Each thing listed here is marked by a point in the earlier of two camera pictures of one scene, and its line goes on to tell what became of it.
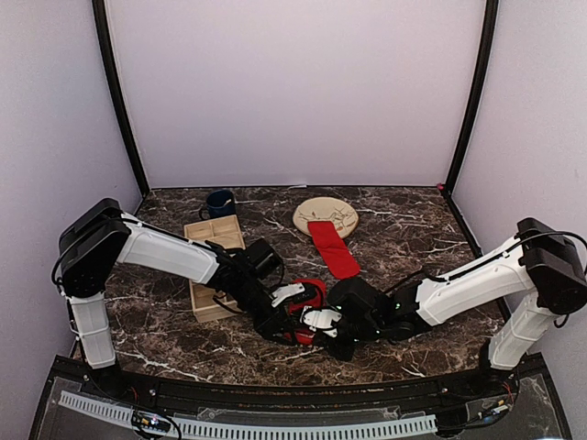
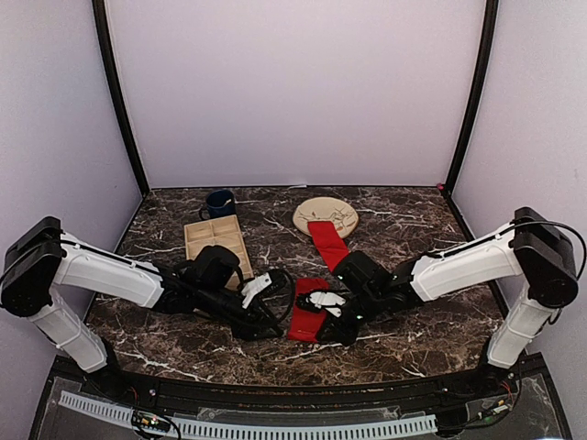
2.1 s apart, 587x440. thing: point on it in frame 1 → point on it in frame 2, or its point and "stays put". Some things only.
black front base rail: x=248 y=395 stays put
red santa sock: x=314 y=294 stays put
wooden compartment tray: x=226 y=232 stays put
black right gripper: x=343 y=352 → x=346 y=335
